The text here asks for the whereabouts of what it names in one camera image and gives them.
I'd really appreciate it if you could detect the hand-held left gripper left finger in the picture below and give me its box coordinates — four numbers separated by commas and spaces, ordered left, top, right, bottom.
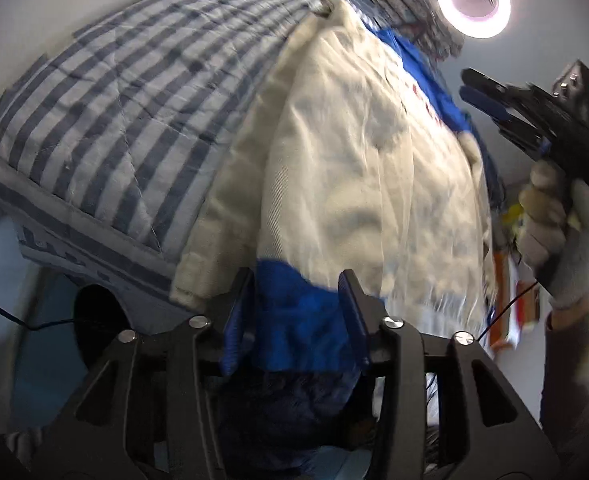
39, 267, 255, 480

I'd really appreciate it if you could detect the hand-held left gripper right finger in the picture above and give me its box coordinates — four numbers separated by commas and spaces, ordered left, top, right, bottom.
337, 270, 560, 480

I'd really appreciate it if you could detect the person's right hand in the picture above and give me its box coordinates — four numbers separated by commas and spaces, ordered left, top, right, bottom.
517, 160, 589, 311

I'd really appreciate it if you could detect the person's right forearm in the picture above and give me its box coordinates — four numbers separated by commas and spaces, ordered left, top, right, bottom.
539, 305, 589, 461

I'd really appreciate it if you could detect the cream and blue jacket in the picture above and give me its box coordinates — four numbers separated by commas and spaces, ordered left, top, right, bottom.
169, 0, 498, 373

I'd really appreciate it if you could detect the black cable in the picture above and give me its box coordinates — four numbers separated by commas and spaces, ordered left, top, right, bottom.
0, 304, 80, 335
475, 280, 543, 343

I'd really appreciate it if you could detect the blue striped quilt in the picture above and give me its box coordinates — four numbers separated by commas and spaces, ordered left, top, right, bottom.
0, 0, 355, 306

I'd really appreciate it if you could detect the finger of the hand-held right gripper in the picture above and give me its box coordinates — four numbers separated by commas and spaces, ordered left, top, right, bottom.
459, 67, 550, 126
495, 117, 551, 157

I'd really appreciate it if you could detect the table with orange cloth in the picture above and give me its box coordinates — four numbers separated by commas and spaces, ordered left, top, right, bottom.
492, 250, 540, 356

